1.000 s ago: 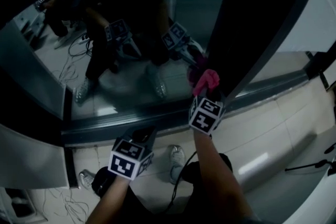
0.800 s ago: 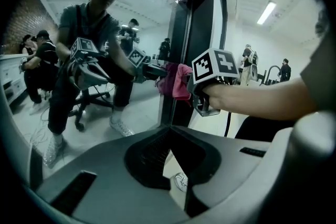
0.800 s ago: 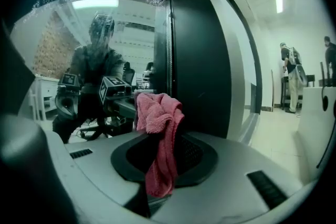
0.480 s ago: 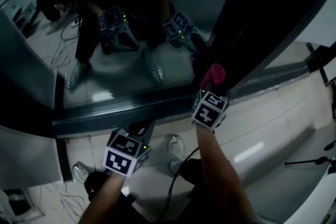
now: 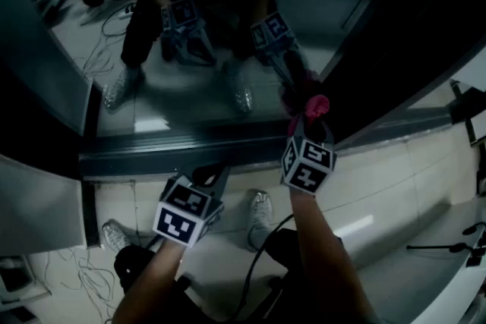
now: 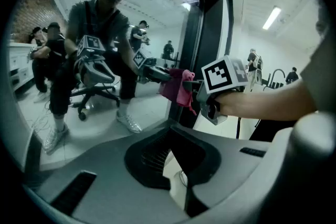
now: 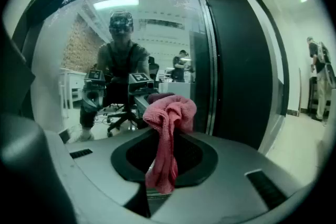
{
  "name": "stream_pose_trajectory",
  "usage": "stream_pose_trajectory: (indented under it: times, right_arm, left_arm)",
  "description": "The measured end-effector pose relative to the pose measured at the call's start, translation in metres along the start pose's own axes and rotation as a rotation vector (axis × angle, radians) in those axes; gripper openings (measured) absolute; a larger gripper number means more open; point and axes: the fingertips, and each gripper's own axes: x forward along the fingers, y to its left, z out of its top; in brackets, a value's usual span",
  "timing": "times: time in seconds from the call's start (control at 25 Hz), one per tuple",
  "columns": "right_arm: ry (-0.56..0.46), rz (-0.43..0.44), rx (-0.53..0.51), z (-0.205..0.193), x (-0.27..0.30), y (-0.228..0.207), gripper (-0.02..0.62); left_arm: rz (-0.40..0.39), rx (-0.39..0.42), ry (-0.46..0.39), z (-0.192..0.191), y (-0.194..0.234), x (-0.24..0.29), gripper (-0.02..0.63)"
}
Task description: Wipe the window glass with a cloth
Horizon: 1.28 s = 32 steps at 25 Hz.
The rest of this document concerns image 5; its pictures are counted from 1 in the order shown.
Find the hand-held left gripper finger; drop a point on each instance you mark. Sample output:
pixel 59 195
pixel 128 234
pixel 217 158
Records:
pixel 187 176
pixel 222 187

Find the person's right silver shoe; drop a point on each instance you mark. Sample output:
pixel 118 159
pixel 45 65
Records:
pixel 260 216

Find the pink cloth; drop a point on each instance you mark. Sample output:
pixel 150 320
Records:
pixel 317 106

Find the clear glass window pane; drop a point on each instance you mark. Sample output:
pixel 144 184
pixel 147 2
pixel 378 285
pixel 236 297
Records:
pixel 171 102

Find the person's left forearm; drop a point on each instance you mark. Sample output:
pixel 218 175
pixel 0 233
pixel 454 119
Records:
pixel 152 277

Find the black office chair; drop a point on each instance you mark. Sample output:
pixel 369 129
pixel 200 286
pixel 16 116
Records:
pixel 186 282

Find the white desk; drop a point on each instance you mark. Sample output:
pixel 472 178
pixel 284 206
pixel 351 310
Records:
pixel 417 288

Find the person's left silver shoe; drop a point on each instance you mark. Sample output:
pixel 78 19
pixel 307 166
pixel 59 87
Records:
pixel 115 235

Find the person's right forearm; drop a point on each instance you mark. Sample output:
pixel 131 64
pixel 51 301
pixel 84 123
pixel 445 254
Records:
pixel 326 250

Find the black framed glass door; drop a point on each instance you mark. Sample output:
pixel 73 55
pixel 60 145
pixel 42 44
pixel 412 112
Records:
pixel 171 151

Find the person's black shorts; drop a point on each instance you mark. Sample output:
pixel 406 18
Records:
pixel 129 265

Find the person's silver shoe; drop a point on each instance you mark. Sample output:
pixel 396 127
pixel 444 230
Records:
pixel 115 235
pixel 260 216

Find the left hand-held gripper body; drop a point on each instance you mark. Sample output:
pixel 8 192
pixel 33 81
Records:
pixel 174 227

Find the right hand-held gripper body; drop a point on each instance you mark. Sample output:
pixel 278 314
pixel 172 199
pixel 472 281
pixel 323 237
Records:
pixel 307 178

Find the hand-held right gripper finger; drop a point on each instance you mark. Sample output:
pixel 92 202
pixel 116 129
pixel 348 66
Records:
pixel 328 136
pixel 298 131

